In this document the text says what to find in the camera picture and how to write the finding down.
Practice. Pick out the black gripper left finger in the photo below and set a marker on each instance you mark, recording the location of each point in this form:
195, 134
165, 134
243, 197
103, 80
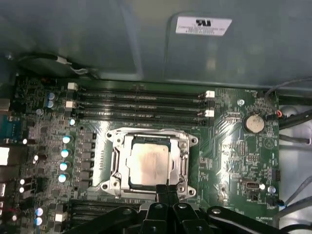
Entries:
156, 219

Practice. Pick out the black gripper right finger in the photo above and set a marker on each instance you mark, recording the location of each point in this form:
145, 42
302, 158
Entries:
187, 219

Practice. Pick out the silver topped CPU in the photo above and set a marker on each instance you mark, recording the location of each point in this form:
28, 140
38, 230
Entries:
151, 163

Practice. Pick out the RAM slot black latches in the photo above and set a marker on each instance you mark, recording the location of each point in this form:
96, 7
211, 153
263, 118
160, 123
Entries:
146, 102
146, 120
102, 202

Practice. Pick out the RAM slot white latches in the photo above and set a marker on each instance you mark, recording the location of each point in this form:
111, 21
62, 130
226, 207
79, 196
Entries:
97, 210
146, 93
146, 111

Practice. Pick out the internal USB port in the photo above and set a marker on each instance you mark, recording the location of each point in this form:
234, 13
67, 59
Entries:
252, 185

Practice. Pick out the green motherboard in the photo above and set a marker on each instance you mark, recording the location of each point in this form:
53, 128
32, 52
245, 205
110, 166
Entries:
219, 151

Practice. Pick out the round coin battery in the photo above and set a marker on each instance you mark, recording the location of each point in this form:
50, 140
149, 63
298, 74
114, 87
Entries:
254, 123

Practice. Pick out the open black PC case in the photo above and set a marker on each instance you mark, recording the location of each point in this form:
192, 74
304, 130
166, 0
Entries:
97, 36

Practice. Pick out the white certification label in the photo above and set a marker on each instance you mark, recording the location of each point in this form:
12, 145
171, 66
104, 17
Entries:
203, 25

